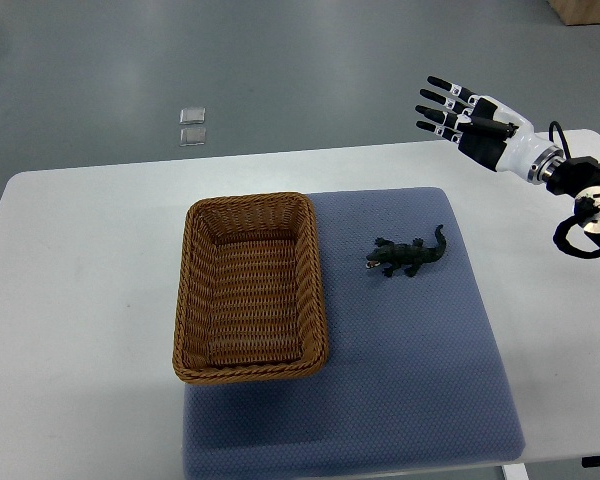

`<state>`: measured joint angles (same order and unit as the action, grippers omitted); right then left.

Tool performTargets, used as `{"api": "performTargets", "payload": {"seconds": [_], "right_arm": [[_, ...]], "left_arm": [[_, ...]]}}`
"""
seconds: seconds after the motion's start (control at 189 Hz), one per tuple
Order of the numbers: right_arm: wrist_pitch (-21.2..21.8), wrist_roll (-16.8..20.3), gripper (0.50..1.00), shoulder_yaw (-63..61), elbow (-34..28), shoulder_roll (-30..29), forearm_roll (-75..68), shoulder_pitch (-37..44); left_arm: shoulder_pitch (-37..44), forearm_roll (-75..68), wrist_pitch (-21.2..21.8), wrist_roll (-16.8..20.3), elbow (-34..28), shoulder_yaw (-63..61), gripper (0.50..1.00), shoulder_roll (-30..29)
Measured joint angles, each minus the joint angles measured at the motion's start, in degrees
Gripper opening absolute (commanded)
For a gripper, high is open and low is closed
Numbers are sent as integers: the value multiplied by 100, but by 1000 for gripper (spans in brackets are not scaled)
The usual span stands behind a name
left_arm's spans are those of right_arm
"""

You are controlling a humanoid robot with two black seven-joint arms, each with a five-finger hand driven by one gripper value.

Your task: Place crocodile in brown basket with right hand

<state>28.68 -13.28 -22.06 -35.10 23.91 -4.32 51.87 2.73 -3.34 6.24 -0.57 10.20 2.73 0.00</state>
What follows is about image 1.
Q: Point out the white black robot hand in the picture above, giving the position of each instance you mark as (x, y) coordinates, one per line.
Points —
(487, 131)

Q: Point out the dark green toy crocodile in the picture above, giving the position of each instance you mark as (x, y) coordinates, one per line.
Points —
(410, 256)

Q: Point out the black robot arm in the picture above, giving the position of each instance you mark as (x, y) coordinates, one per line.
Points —
(578, 178)

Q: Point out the brown wicker basket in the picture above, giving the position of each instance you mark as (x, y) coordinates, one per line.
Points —
(250, 303)

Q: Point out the wooden box corner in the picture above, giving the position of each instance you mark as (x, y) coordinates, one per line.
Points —
(577, 12)

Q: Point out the blue textured mat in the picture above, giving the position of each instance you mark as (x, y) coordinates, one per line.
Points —
(414, 378)

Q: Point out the upper floor socket plate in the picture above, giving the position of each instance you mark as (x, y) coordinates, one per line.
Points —
(192, 115)

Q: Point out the white table leg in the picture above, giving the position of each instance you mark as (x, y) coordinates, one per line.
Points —
(516, 471)

